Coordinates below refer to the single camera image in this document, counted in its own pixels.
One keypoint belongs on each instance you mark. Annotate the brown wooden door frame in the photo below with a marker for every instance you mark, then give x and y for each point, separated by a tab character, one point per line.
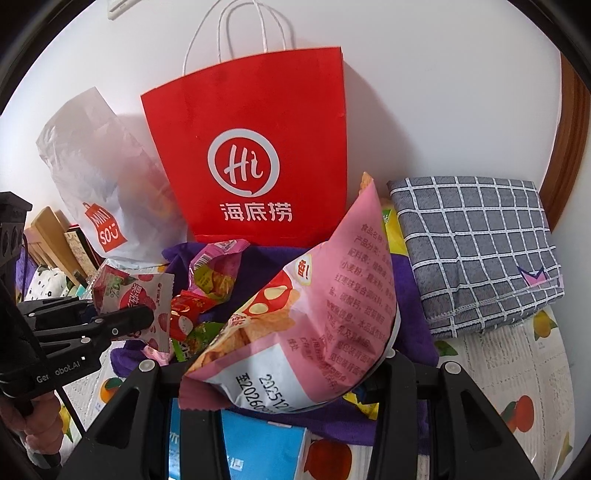
568	138

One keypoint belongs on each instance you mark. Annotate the fruit printed tablecloth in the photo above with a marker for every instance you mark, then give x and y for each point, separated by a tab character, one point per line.
517	383

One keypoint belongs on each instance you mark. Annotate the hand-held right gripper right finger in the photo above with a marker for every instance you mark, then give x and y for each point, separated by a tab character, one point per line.
401	374

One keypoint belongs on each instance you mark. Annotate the strawberry print snack packet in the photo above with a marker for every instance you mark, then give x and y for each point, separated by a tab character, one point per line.
134	295

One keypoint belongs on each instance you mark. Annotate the grey checked folded cloth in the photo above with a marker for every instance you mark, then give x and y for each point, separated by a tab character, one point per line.
475	249

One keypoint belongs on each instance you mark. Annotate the purple towel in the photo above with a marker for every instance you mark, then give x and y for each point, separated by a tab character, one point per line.
415	332

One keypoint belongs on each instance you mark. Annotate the patterned box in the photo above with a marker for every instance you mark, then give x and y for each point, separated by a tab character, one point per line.
81	251

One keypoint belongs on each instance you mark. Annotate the pink chip bag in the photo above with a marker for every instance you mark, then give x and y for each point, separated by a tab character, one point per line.
323	286

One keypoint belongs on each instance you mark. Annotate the red paper shopping bag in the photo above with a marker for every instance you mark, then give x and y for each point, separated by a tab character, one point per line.
249	115

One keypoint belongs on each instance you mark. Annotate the person's left hand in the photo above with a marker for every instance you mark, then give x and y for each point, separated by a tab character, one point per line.
41	427

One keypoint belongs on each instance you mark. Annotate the pink and green snack packet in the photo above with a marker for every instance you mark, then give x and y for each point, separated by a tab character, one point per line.
214	272

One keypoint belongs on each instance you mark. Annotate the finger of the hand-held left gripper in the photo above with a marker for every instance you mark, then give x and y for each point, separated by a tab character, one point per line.
60	310
120	323

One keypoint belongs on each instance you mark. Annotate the blue tissue pack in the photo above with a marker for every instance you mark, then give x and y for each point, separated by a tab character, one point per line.
263	443

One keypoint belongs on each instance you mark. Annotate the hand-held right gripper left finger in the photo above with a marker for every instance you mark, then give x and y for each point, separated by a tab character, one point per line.
152	383

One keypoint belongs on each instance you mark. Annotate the wooden headboard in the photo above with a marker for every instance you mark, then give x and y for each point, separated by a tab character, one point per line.
44	230

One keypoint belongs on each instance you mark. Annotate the white black print pillow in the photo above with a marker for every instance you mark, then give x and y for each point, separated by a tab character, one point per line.
48	284

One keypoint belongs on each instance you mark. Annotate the purple fluffy cloth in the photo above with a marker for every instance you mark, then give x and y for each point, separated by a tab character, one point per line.
24	277

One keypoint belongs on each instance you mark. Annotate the white plastic shopping bag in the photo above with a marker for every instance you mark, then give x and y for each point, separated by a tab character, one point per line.
101	175

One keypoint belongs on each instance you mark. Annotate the yellow green snack packet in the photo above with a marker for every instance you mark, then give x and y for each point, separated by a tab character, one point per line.
395	230

